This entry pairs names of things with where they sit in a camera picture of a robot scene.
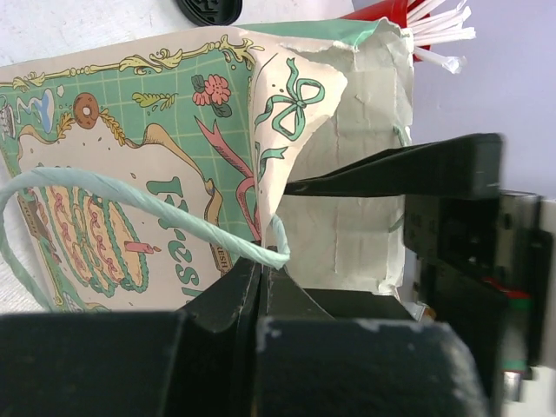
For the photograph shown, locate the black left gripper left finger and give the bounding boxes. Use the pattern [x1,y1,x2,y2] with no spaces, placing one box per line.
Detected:
[1,260,261,416]

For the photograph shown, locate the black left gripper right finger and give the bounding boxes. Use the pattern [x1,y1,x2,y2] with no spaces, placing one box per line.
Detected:
[255,268,489,416]

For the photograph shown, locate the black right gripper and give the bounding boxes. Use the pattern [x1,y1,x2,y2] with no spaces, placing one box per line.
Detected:
[284,133,554,416]

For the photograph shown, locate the green paper takeout bag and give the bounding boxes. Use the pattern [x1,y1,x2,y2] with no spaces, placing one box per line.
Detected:
[1,19,414,313]

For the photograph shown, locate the white wrapped straws bundle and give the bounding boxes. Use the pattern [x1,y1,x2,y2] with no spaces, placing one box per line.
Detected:
[406,0,476,75]

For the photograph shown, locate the red cylindrical straw holder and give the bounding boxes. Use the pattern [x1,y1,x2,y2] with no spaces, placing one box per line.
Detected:
[336,0,431,64]

